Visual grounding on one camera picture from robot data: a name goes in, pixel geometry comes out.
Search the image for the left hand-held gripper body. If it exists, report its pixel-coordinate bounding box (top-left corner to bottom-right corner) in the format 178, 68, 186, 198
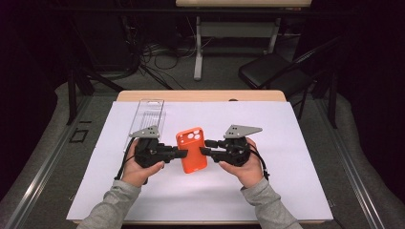
128, 125, 176, 169

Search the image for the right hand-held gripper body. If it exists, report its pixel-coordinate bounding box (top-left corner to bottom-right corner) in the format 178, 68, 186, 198
219, 124, 264, 167

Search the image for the orange phone case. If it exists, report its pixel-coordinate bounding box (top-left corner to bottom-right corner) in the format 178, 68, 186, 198
175, 126, 209, 175

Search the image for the clear plastic bin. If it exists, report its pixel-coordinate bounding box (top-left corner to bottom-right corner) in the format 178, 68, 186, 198
122, 98, 167, 155

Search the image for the person's left hand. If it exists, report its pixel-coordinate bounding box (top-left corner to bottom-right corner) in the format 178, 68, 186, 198
121, 139, 167, 188

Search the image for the person's right hand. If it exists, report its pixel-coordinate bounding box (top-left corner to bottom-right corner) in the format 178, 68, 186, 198
218, 136, 266, 190

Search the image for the white table mat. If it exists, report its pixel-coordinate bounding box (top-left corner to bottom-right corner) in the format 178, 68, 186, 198
65, 100, 334, 222

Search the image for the black folding chair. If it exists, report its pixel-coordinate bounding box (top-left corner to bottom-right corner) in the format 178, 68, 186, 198
237, 35, 344, 130

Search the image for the black metal stand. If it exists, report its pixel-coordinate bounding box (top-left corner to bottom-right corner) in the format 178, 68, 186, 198
64, 18, 126, 126

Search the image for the white-legged desk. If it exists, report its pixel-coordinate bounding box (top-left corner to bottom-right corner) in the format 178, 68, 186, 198
175, 0, 312, 82

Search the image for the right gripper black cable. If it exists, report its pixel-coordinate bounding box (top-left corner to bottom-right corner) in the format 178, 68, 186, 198
249, 142, 271, 181

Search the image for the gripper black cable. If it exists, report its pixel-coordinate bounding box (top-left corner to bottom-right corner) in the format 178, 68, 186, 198
249, 142, 271, 181
114, 137, 137, 182

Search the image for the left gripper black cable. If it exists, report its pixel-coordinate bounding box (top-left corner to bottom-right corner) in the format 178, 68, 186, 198
114, 137, 137, 182

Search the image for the bundle of floor cables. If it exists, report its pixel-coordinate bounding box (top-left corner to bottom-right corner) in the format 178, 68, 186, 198
120, 15, 205, 91

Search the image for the metal floor rail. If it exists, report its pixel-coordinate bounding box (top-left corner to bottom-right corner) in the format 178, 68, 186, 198
317, 98, 387, 229
4, 94, 94, 229

